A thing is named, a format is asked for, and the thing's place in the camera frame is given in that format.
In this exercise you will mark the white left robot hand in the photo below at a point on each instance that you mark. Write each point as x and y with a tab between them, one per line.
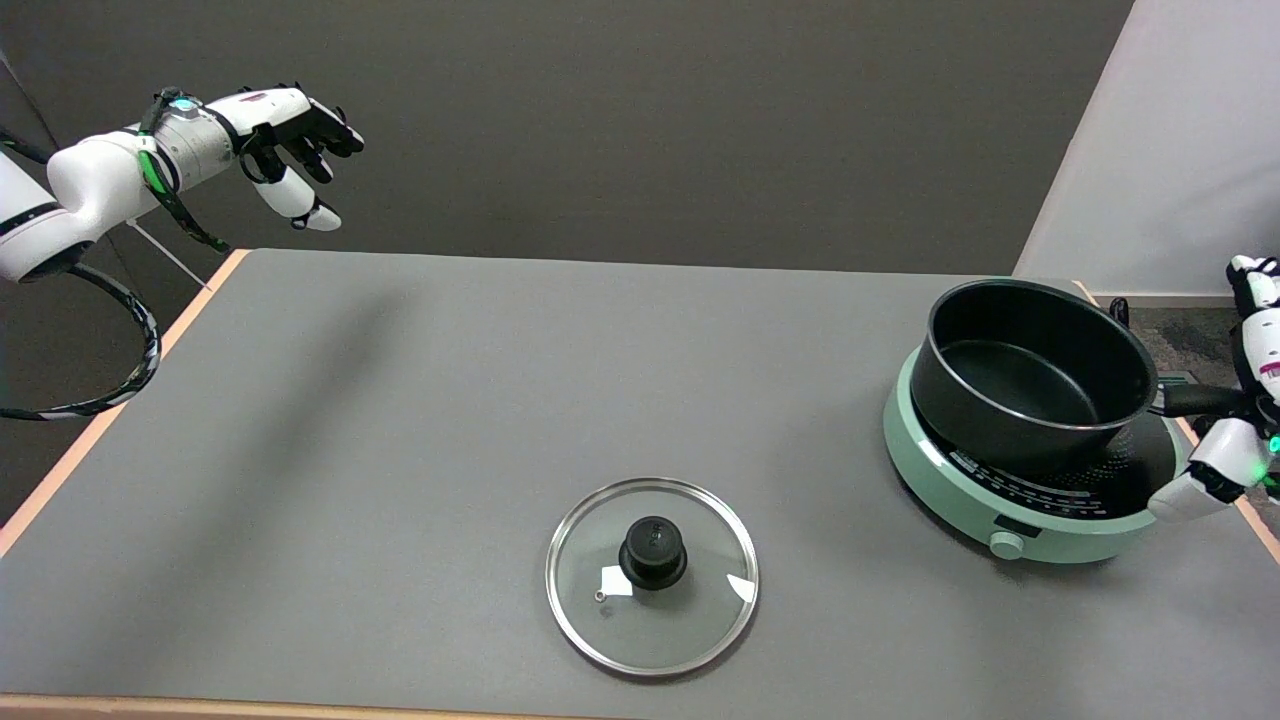
270	108

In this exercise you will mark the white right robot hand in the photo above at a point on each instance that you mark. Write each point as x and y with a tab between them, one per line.
1225	460

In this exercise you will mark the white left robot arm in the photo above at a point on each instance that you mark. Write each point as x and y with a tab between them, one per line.
90	180

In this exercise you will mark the green induction cooker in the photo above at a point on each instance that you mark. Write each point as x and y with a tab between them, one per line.
950	490

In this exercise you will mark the glass lid with black knob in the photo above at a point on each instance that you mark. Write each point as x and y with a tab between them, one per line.
680	630

